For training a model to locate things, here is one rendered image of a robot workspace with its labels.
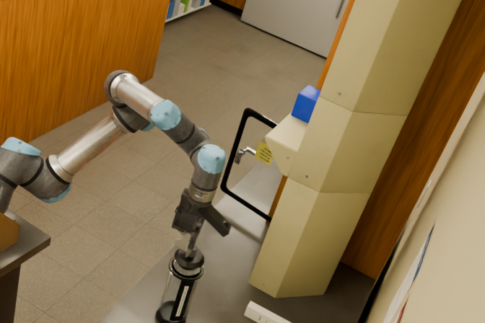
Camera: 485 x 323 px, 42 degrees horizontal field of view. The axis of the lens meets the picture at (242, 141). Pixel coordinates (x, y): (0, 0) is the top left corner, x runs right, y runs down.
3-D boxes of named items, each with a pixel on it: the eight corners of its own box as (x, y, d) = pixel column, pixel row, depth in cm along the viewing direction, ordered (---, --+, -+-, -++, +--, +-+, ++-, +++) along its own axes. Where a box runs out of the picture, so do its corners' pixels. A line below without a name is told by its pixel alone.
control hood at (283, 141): (319, 140, 227) (328, 117, 222) (287, 177, 200) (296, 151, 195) (291, 127, 230) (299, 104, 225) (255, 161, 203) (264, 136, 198)
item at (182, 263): (198, 277, 185) (203, 261, 181) (169, 267, 185) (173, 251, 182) (206, 258, 193) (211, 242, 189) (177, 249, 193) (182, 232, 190)
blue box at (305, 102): (325, 117, 221) (334, 96, 217) (316, 127, 213) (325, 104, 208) (299, 106, 224) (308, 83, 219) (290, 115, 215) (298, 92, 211)
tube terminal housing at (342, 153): (337, 268, 244) (418, 97, 206) (310, 318, 217) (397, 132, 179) (280, 238, 250) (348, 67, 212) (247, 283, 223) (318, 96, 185)
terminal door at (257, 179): (278, 228, 247) (312, 144, 227) (219, 189, 259) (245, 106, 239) (280, 228, 248) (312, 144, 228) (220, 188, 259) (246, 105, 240)
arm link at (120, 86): (108, 52, 202) (181, 97, 165) (130, 73, 209) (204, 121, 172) (84, 78, 201) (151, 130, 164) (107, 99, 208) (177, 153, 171)
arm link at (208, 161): (222, 142, 174) (232, 159, 168) (212, 173, 179) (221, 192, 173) (195, 140, 171) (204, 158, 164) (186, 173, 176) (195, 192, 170)
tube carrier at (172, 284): (183, 332, 195) (199, 282, 185) (150, 321, 195) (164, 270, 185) (192, 308, 204) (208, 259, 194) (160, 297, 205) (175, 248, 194)
